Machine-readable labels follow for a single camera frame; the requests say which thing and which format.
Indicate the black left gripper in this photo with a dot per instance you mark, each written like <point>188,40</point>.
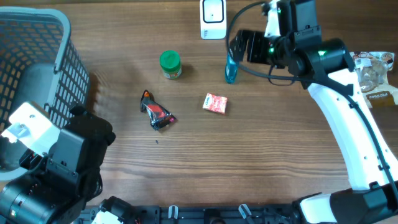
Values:
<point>33,161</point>

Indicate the green lid jar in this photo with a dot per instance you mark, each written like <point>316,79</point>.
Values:
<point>170,63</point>

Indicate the grey plastic mesh basket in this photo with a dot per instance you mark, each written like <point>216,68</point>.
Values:
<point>39,63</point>

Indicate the white barcode scanner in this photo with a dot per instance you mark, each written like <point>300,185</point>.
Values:
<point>213,19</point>

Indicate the blue mouthwash bottle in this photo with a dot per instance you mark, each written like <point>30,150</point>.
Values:
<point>231,69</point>

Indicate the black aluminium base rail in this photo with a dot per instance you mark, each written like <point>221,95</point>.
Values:
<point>266,214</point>

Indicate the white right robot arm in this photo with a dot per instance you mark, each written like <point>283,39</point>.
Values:
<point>293,40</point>

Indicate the red white small box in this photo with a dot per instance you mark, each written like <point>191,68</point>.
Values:
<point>216,104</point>

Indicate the black red snack packet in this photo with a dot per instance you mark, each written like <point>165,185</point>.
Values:
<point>159,116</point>

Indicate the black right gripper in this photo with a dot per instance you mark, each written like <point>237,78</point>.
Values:
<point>257,39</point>

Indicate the brown cookie bag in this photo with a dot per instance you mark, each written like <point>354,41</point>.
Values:
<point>372,69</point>

